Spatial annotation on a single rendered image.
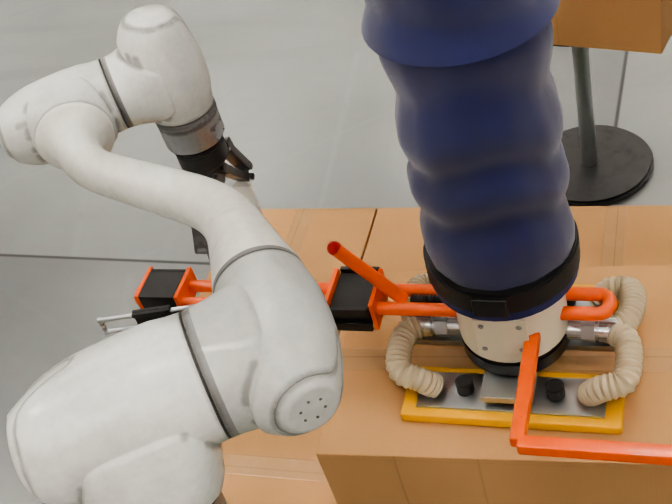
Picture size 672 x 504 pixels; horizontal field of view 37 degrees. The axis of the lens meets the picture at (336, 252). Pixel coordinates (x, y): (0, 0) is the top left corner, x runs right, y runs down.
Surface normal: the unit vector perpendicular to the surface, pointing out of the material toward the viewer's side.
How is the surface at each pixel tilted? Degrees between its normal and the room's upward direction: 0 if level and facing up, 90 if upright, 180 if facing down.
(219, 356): 31
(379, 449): 0
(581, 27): 90
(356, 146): 0
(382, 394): 0
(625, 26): 90
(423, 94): 101
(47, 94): 9
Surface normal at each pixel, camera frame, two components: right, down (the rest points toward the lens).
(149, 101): 0.26, 0.65
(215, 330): -0.07, -0.64
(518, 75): 0.44, 0.71
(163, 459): 0.27, 0.29
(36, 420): -0.42, -0.33
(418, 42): -0.51, 0.36
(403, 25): -0.58, 0.56
